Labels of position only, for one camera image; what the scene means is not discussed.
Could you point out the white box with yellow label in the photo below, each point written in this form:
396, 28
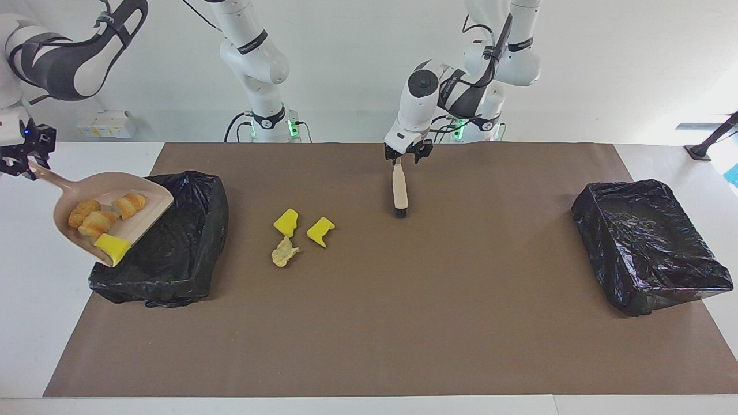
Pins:
106, 124

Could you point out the brown bread loaf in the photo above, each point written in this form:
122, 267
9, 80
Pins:
83, 213

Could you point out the pale lumpy bread piece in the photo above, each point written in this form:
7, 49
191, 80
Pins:
98, 225

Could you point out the pale food piece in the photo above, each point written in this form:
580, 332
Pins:
283, 253

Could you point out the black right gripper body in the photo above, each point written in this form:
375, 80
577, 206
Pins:
39, 138

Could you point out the brown table mat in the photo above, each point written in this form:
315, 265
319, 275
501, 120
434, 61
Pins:
346, 357

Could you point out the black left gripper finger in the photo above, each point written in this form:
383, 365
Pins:
424, 151
390, 153

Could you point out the bin lined with black bag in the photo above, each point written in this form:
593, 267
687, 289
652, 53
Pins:
179, 248
646, 248

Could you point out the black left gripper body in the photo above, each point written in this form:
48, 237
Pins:
406, 153

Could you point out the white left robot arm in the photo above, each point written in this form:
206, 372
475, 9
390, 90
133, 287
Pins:
490, 57

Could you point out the beige hand brush black bristles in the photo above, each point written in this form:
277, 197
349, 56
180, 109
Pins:
400, 190

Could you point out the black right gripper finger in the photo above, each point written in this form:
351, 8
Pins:
31, 174
10, 164

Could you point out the black camera stand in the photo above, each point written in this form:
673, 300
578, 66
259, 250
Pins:
700, 151

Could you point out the beige plastic dustpan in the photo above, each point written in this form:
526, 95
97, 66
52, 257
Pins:
57, 181

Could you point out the blue object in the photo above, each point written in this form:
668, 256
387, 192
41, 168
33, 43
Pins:
734, 176

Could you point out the yellow sponge piece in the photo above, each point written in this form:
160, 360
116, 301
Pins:
112, 248
319, 230
286, 222

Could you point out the pale striped bread piece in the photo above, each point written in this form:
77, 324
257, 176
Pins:
130, 206

